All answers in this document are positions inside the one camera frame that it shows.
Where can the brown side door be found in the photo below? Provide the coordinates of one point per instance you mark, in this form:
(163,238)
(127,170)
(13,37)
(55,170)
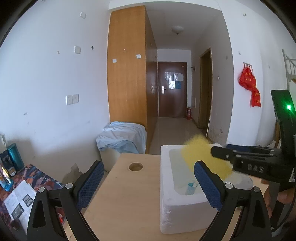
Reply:
(206,82)

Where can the white foam box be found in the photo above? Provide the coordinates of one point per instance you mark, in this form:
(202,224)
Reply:
(183,205)

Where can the bottles group on side table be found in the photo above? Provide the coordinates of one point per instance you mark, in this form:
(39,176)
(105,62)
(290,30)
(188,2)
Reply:
(6,180)

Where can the metal bunk bed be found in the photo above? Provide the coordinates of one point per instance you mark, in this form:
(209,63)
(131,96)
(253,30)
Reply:
(289,71)

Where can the teal cylinder can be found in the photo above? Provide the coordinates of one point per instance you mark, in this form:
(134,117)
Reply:
(15,157)

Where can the white printed leaflet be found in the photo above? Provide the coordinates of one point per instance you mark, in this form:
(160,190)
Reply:
(19,203)

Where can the yellow foam net sleeve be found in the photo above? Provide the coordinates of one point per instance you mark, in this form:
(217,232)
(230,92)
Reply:
(198,148)

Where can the patterned side table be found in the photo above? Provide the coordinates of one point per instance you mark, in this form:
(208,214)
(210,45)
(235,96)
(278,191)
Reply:
(33,176)

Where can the red fire extinguisher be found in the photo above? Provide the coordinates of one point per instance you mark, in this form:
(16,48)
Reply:
(189,113)

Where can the dark brown entrance door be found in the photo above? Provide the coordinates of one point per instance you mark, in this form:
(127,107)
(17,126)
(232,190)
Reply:
(172,89)

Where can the ceiling lamp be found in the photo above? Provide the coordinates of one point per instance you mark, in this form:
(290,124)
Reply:
(177,29)

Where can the blue surgical face mask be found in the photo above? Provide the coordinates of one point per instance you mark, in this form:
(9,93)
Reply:
(191,187)

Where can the light blue covered bin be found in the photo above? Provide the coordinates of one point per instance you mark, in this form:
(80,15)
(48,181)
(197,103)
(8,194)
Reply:
(120,137)

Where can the red hanging bags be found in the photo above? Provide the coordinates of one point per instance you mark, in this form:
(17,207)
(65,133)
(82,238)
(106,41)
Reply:
(248,81)

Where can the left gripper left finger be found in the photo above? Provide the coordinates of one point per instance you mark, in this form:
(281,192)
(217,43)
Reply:
(44,222)

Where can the white wall switch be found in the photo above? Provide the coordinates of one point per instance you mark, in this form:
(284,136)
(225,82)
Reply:
(77,49)

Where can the double wall socket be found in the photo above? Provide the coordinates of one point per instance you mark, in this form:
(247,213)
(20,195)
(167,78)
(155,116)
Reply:
(72,99)

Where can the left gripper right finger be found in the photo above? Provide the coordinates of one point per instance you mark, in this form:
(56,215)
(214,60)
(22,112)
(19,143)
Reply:
(253,221)

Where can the wooden wardrobe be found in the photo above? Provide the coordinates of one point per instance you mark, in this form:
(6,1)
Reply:
(132,71)

